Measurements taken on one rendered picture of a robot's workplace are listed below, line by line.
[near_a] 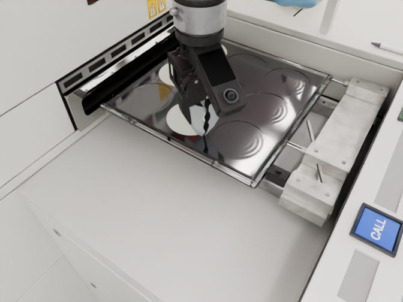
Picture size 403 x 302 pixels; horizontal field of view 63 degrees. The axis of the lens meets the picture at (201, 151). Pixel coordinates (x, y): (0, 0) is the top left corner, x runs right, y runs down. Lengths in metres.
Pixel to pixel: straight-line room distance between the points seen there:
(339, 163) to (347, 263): 0.21
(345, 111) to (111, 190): 0.51
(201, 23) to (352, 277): 0.37
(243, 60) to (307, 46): 0.15
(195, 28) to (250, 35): 0.44
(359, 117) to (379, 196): 0.27
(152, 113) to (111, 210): 0.21
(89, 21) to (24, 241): 0.49
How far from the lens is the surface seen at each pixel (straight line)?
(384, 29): 0.91
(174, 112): 0.68
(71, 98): 0.70
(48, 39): 0.65
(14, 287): 0.93
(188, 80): 0.51
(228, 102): 0.47
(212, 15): 0.46
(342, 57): 0.83
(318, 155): 0.62
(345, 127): 0.73
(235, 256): 0.58
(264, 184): 0.64
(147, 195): 0.65
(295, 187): 0.56
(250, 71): 0.80
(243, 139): 0.63
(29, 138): 0.70
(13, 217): 0.78
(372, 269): 0.47
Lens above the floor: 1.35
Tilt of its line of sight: 49 degrees down
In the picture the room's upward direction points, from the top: straight up
